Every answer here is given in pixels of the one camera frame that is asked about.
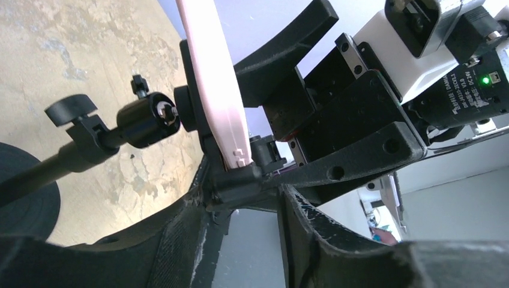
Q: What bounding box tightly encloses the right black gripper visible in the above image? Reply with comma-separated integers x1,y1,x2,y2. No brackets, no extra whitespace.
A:
234,0,426,205

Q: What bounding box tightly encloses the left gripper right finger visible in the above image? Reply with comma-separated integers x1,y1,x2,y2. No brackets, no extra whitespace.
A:
278,185,508,287

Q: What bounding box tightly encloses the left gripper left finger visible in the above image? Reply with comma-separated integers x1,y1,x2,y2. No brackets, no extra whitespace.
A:
1,190,210,287

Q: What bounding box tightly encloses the pink case phone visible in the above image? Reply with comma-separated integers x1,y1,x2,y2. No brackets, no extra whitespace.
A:
176,1,253,169

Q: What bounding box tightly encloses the black round-base phone stand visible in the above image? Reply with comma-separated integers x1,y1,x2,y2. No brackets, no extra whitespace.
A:
0,38,287,242

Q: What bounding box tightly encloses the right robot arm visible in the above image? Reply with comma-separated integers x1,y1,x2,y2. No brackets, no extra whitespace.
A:
235,1,508,205

